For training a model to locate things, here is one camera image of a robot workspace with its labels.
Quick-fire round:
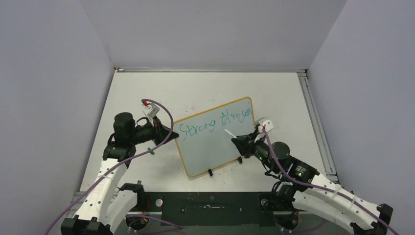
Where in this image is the white green whiteboard marker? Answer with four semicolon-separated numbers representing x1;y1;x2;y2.
224;128;236;138

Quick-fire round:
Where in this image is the aluminium rail right side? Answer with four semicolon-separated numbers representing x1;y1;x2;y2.
297;70;339;183

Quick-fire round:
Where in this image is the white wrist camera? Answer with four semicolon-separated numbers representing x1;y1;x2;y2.
142;101;160;122
254;117;274;138

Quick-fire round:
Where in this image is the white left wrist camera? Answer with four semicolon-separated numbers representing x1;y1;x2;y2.
142;101;160;122

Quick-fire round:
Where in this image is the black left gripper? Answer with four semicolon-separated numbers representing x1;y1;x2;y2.
129;115;178;146

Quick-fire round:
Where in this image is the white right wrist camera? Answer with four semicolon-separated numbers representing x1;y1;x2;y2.
254;117;274;138

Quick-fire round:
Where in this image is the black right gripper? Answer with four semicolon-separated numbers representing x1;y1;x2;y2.
231;129;280;173

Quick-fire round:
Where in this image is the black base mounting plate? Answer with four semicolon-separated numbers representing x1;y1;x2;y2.
129;192;296;226

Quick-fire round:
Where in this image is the yellow framed whiteboard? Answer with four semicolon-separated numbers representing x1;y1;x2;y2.
173;96;254;178

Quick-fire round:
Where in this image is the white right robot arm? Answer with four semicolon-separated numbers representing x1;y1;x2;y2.
231;133;397;235

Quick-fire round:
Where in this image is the green marker cap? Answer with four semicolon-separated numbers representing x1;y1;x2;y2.
147;148;155;155

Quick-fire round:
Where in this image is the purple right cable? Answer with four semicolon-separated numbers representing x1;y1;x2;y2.
262;128;399;235

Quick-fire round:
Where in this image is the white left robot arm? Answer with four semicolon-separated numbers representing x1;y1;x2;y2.
61;112;179;235

